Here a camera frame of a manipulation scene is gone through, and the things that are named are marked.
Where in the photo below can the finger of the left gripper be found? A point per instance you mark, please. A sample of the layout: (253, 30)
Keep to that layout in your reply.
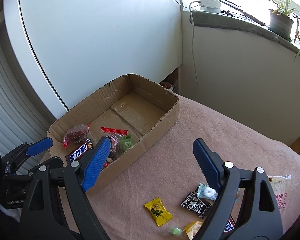
(52, 163)
(40, 146)

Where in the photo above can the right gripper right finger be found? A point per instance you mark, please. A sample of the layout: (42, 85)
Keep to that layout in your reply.
(259, 216)

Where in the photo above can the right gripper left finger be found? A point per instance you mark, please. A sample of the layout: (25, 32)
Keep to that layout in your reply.
(42, 216)

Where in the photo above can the brown English Snickers bar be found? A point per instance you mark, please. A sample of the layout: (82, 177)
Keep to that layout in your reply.
(230, 225)

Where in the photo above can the brown Chinese Snickers bar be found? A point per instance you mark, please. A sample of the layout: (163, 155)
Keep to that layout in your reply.
(80, 150)

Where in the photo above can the red dates snack bag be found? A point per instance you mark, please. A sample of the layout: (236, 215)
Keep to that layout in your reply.
(76, 135)

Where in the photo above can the packaged sliced bread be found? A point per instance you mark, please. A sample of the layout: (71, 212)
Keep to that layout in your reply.
(281, 188)

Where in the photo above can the teal mint candy packet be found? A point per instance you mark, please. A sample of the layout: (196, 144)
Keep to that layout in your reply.
(206, 192)

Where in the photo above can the black patterned candy packet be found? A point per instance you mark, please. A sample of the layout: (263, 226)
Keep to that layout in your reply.
(194, 204)

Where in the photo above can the clear red dried-fruit bag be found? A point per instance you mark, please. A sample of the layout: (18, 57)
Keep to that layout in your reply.
(116, 150)

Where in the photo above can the yellow orange candy wrapper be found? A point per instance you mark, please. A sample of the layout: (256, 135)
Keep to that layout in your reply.
(192, 228)

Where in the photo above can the green candy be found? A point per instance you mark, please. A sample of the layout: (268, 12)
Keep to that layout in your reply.
(126, 142)

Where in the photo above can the small light-green candy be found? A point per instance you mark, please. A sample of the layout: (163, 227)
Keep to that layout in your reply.
(175, 231)

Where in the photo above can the yellow candy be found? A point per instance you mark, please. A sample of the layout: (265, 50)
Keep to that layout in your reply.
(158, 211)

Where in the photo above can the white radiator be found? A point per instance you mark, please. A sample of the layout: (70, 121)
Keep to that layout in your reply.
(23, 117)

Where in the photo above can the brown cardboard box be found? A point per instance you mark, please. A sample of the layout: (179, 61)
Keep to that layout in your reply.
(131, 102)

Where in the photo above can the white cabinet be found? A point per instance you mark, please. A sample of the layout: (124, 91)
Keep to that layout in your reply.
(67, 49)

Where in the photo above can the potted spider plant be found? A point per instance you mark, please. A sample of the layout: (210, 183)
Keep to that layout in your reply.
(285, 21)

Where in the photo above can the grey window sill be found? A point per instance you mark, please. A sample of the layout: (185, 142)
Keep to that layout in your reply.
(220, 21)

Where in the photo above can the white power adapter box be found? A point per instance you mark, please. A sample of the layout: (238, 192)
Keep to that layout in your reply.
(213, 6)

